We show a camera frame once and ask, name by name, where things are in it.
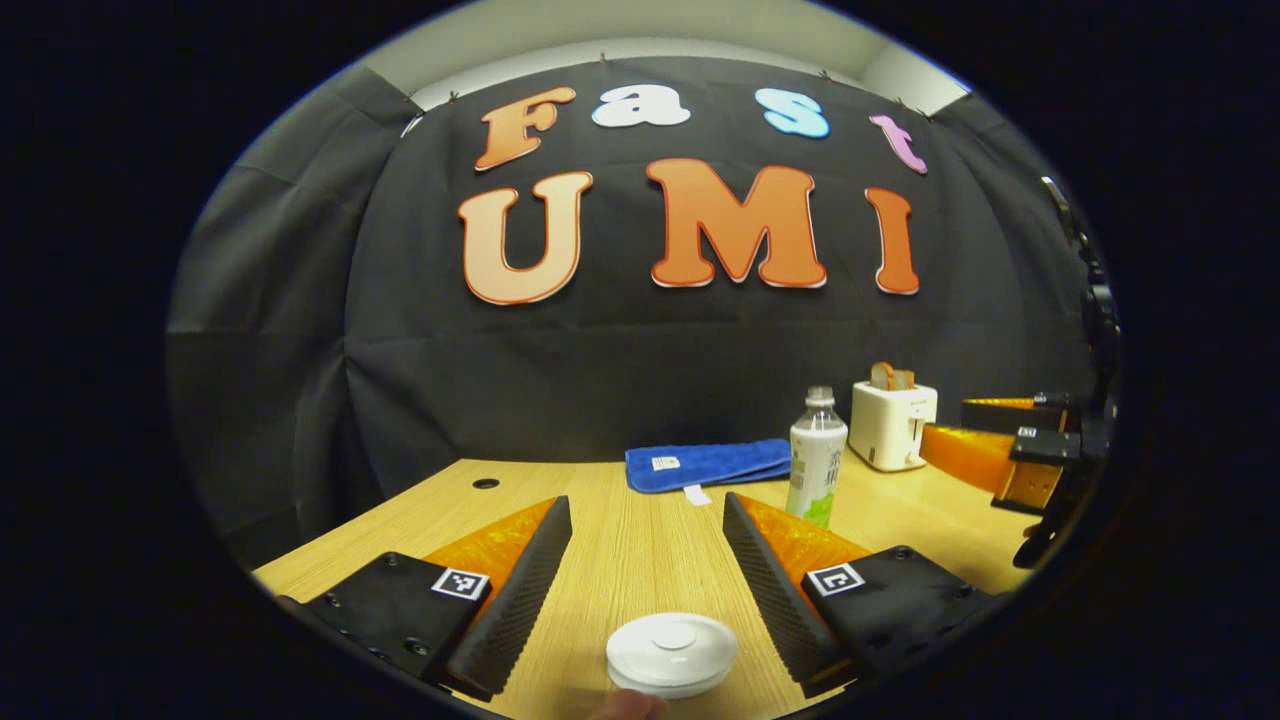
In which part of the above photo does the cream toaster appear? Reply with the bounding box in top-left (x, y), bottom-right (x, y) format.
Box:
top-left (849, 380), bottom-right (939, 473)

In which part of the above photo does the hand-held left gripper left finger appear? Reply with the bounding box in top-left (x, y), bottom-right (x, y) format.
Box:
top-left (278, 495), bottom-right (573, 703)

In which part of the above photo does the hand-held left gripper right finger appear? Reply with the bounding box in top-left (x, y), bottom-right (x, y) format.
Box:
top-left (722, 491), bottom-right (1001, 701)

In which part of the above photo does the blue towel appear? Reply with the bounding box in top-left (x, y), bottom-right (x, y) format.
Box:
top-left (625, 438), bottom-right (793, 507)

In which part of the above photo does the clear water bottle green label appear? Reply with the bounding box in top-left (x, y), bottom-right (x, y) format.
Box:
top-left (785, 386), bottom-right (849, 529)

